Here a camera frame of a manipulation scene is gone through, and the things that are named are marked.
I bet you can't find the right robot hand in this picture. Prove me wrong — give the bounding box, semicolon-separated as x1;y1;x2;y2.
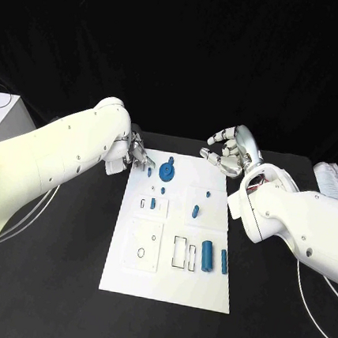
197;119;269;183

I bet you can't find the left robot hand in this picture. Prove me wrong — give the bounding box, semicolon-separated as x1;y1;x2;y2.
119;122;161;175

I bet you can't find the white task board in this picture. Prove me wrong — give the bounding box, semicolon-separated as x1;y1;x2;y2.
96;145;249;315

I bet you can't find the blue gear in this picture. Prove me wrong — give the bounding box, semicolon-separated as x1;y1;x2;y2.
157;155;178;184

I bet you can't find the large blue cylinder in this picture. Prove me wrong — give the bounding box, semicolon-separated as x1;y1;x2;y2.
198;239;218;274

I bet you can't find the thin blue cylinder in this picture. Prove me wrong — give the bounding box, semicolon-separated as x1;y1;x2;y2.
218;249;231;276

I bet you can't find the white desk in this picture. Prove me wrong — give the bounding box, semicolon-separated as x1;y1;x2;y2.
0;84;43;153

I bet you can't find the white cable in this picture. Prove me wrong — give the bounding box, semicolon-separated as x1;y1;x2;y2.
0;178;61;254
287;258;338;338

